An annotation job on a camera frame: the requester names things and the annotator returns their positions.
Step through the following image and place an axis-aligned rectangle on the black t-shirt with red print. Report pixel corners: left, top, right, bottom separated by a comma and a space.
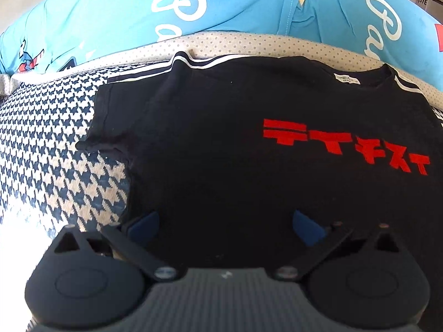
75, 51, 443, 332

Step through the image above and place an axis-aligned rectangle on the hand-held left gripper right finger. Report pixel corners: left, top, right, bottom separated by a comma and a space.
273, 209, 406, 282

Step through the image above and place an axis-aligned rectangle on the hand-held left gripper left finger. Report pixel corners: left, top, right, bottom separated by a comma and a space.
47, 210, 182, 282

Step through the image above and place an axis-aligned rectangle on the blue printed cushion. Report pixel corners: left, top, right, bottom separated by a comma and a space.
0, 0, 443, 94

